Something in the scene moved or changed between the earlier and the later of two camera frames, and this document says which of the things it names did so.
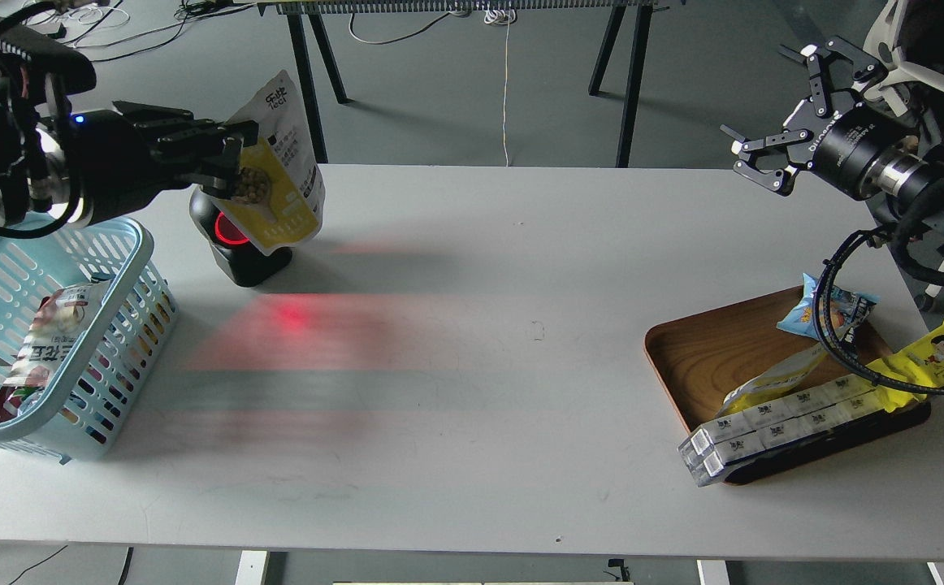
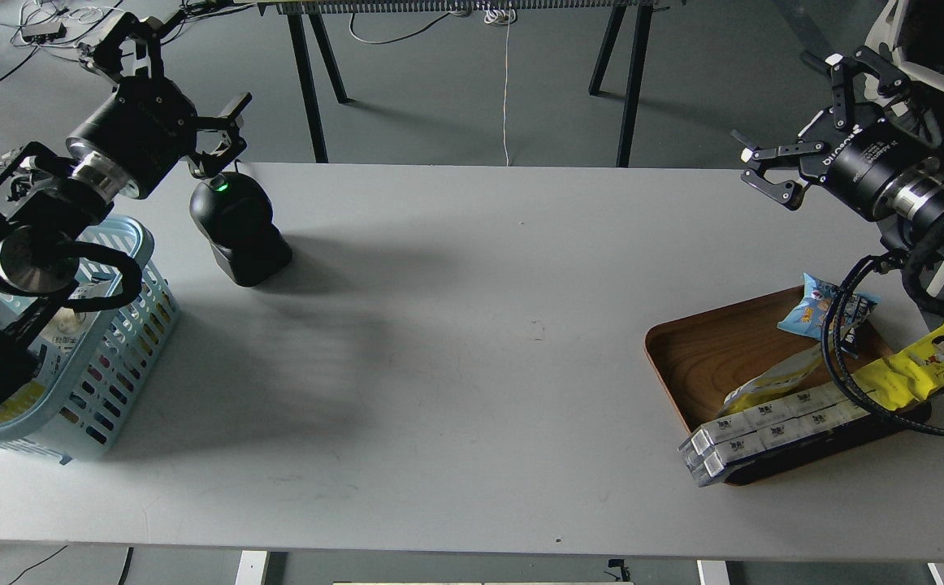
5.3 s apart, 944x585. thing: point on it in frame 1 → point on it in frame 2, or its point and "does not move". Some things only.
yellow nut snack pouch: (281, 197) → (28, 395)
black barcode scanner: (247, 265) does not move
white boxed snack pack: (727, 440) does not move
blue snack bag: (846, 311) does not move
